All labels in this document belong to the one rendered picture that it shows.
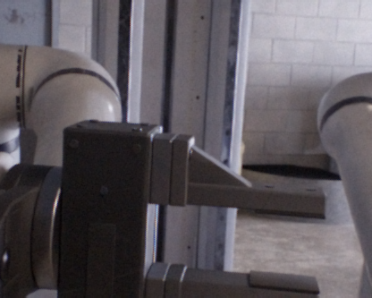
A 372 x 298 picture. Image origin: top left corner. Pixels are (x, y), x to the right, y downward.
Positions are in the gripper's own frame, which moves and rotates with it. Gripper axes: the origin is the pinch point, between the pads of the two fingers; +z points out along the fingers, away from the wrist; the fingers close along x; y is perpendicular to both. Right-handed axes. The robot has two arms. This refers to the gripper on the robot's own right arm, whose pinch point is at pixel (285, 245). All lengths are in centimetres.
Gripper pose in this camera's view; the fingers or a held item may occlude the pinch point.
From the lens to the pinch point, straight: 41.4
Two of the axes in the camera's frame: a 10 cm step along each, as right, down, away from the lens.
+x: -0.6, 9.9, 1.5
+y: 1.0, -1.5, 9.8
